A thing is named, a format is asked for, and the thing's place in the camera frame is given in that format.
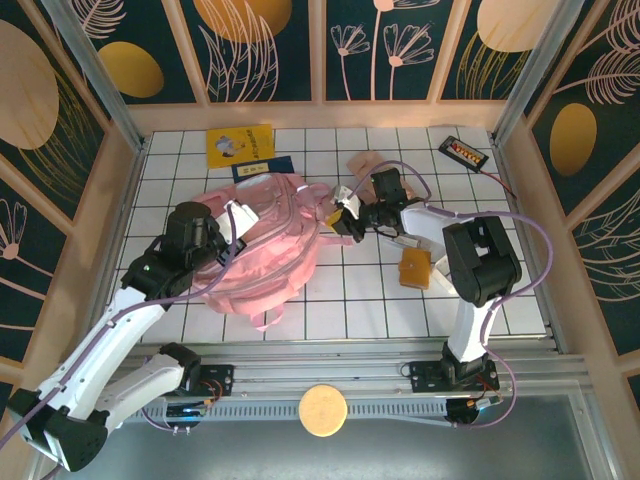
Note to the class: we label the tan paper bag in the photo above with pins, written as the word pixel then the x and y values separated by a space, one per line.
pixel 362 162

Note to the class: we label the brown leather wallet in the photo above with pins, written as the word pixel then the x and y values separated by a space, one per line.
pixel 415 268

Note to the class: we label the pink school backpack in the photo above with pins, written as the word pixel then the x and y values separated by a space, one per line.
pixel 270 250

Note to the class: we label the white plastic box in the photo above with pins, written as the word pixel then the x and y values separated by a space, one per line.
pixel 442 274

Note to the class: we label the blue book with cream label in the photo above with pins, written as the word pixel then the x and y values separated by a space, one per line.
pixel 262 169

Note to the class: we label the yellow book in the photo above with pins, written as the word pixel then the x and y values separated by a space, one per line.
pixel 240 145

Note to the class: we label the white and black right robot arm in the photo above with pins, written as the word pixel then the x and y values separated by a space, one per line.
pixel 467 330

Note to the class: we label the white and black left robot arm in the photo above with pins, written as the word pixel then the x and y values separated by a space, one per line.
pixel 100 340

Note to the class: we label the grey metal panel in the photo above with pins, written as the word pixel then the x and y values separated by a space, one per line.
pixel 400 450

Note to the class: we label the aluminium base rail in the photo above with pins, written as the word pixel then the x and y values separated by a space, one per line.
pixel 320 372

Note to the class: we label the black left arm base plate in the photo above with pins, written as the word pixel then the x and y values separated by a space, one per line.
pixel 220 380

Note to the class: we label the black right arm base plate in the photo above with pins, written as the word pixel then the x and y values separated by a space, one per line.
pixel 425 375

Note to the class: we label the aluminium frame post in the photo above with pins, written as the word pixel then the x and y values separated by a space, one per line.
pixel 95 75
pixel 535 75

